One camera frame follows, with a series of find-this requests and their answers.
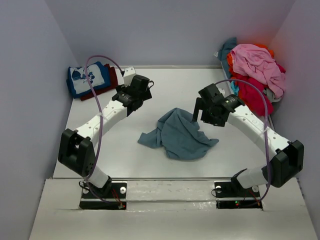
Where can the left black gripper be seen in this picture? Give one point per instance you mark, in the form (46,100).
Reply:
(122,88)

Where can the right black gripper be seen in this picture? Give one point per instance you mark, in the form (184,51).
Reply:
(217,121)

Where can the grey-blue t shirt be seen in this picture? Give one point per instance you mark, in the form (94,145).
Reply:
(180,137)

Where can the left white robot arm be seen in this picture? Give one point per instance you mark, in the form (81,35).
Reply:
(78,149)

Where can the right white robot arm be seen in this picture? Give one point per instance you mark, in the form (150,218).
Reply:
(284,158)

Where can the folded dark red t shirt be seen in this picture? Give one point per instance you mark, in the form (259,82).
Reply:
(113,81)

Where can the light blue t shirt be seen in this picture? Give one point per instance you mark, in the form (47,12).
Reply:
(234,87)

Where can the magenta t shirt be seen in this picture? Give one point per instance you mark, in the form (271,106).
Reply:
(251,92)

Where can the teal t shirt in pile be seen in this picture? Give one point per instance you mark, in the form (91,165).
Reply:
(226,48)

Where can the folded blue mickey t shirt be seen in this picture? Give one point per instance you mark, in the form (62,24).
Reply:
(77,82)

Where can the pink t shirt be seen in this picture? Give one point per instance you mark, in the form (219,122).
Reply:
(277,81)

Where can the grey white t shirt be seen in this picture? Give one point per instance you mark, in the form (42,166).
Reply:
(271,96)

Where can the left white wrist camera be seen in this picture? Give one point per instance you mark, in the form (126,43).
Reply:
(128,75)

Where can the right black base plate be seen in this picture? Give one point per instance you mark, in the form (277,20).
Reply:
(227,197)

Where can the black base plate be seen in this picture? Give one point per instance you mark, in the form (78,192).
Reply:
(113,199)
(227,197)

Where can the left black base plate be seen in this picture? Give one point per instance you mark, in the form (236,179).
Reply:
(113,199)

